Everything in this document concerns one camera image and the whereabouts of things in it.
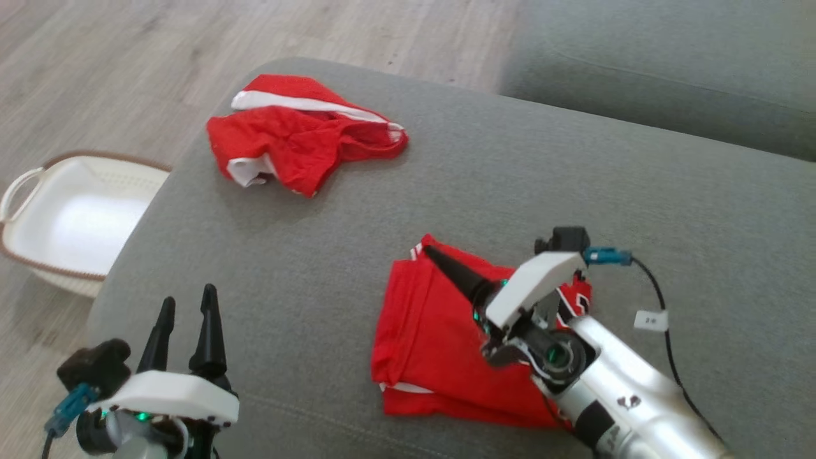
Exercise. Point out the grey sofa back cushion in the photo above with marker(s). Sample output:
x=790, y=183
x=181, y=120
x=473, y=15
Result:
x=669, y=70

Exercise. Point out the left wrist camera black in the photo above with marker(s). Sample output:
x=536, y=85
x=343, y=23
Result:
x=95, y=366

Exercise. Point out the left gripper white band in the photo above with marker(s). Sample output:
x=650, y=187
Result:
x=172, y=395

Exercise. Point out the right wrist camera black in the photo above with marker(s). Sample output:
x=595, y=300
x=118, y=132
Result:
x=564, y=239

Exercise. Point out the white laundry basket brown rim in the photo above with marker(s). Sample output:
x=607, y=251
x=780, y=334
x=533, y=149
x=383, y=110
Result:
x=83, y=223

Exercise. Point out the red jersey white sleeves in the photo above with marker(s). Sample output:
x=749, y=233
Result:
x=433, y=344

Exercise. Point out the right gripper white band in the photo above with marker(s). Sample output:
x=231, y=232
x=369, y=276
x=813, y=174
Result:
x=535, y=287

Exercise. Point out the red basketball shorts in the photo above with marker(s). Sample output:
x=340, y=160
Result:
x=299, y=146

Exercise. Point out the grey sofa seat cushion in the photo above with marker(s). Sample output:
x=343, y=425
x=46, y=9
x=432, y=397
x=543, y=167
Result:
x=574, y=191

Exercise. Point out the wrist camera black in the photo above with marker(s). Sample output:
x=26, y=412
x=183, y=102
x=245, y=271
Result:
x=95, y=366
x=564, y=239

